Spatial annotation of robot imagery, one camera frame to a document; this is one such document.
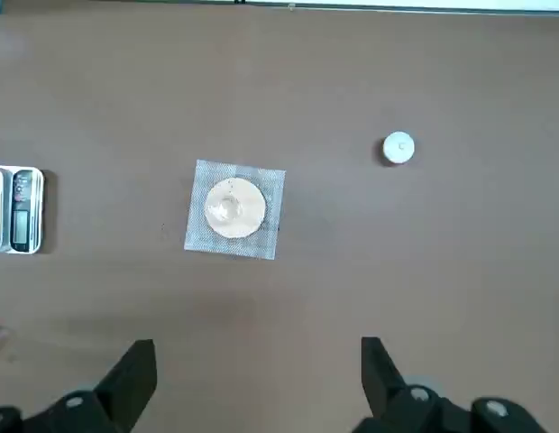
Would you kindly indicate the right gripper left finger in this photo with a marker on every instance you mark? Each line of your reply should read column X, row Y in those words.
column 108, row 397

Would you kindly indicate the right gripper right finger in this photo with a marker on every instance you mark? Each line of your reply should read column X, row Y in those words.
column 396, row 406

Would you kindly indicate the silver digital balance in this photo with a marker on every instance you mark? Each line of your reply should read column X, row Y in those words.
column 22, row 212

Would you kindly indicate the clear glass beaker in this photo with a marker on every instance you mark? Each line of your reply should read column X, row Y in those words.
column 225, row 209

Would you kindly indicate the white round cap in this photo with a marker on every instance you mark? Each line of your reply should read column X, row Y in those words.
column 399, row 146

